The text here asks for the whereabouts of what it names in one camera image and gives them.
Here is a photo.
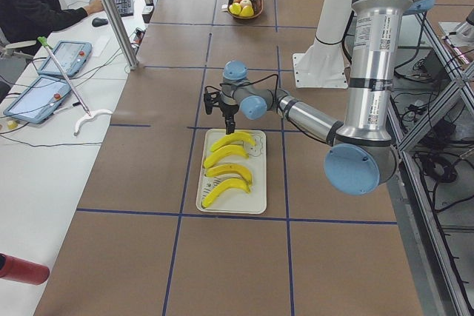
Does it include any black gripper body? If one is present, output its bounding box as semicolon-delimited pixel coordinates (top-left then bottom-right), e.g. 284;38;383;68
218;91;238;118

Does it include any yellow banana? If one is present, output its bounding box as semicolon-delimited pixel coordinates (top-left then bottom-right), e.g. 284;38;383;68
201;178;251;209
204;164;253;186
210;131;256;152
203;144;249;169

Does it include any brown wicker basket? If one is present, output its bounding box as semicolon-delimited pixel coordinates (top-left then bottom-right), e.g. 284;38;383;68
227;0;263;20

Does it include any red pink apple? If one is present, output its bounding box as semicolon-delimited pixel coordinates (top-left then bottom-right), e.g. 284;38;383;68
240;0;253;8

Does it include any yellow lemon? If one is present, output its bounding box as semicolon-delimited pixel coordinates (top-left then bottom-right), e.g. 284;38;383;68
228;3;241;16

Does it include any yellow starfruit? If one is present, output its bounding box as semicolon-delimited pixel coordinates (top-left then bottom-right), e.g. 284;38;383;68
239;5;255;18

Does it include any white bear print tray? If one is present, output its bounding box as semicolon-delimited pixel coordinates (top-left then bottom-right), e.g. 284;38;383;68
196;129;267;214

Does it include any black computer mouse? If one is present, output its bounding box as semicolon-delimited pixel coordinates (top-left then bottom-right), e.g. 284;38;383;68
91;18;109;27

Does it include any blue teach pendant far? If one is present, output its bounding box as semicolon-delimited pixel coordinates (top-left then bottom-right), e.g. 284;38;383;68
37;41;93;78

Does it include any blue teach pendant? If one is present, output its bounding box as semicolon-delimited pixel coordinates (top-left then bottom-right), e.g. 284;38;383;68
37;41;93;78
3;75;71;124

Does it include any blue teach pendant near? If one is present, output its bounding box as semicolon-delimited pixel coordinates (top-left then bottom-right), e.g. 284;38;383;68
3;75;71;124

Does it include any metal grabber stick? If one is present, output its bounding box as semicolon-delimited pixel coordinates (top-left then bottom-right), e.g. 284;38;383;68
37;36;113;136

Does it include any person in black shirt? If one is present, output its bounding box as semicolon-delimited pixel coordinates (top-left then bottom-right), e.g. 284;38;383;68
1;0;104;44

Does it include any red water bottle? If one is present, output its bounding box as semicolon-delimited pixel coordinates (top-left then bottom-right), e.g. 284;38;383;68
1;253;50;285

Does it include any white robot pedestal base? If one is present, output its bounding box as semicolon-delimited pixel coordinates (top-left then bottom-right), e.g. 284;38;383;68
293;0;352;89

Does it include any aluminium frame post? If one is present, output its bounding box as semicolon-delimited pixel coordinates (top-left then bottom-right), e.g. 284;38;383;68
102;0;138;70

